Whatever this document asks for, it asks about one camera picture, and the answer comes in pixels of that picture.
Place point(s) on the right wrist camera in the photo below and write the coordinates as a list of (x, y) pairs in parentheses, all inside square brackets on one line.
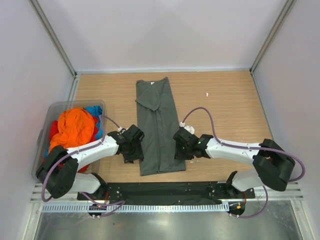
[(189, 128)]

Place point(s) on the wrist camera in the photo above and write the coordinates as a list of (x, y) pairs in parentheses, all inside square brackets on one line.
[(189, 128), (122, 129)]

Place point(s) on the grey t shirt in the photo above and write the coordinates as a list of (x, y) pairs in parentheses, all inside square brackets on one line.
[(157, 118)]

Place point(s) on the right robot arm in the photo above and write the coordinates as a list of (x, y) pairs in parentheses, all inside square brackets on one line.
[(270, 166)]

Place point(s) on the clear plastic bin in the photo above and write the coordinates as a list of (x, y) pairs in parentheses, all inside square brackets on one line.
[(53, 113)]

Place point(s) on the left aluminium frame post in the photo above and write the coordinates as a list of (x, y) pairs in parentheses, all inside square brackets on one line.
[(52, 35)]

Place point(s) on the right aluminium frame post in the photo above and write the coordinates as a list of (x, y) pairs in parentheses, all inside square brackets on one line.
[(279, 21)]

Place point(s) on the red t shirt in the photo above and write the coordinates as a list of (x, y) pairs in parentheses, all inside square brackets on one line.
[(54, 130)]

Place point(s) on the aluminium rail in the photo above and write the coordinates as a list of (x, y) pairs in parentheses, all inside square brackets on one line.
[(292, 192)]

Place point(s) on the blue t shirt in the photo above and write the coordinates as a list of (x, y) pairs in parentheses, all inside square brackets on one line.
[(95, 111)]

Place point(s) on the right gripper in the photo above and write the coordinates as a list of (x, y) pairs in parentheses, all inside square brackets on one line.
[(179, 155)]

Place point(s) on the slotted cable duct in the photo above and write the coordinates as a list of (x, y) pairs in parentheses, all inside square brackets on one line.
[(87, 207)]

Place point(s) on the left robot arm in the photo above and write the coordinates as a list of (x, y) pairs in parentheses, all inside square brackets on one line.
[(59, 172)]

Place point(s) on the aluminium frame post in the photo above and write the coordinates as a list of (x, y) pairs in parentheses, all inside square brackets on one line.
[(279, 21), (52, 35)]

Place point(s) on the orange t shirt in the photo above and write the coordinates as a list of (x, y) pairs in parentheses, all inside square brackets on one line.
[(75, 128)]

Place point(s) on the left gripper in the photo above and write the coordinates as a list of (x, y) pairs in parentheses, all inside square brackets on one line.
[(137, 155)]

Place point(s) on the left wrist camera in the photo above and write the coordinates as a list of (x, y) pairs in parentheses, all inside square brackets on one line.
[(122, 129)]

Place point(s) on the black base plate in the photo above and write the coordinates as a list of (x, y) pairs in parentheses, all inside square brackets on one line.
[(170, 193)]

